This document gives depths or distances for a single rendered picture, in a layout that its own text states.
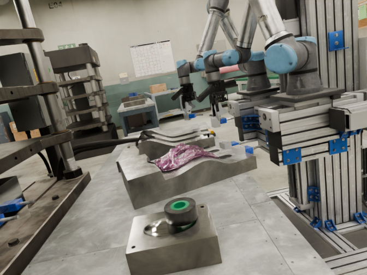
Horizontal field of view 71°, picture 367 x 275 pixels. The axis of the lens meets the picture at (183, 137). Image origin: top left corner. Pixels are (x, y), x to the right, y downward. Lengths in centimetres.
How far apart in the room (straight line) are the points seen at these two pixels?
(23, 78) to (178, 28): 662
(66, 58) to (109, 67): 269
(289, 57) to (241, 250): 72
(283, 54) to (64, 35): 721
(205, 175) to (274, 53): 54
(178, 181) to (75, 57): 439
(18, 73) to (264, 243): 140
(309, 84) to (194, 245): 86
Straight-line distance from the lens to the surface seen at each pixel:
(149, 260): 62
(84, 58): 511
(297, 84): 123
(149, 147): 128
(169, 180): 92
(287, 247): 67
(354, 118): 121
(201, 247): 60
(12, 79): 164
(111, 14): 790
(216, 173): 98
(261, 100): 167
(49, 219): 114
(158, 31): 784
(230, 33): 180
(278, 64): 110
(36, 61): 146
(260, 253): 65
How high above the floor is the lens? 121
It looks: 14 degrees down
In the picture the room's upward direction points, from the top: 11 degrees counter-clockwise
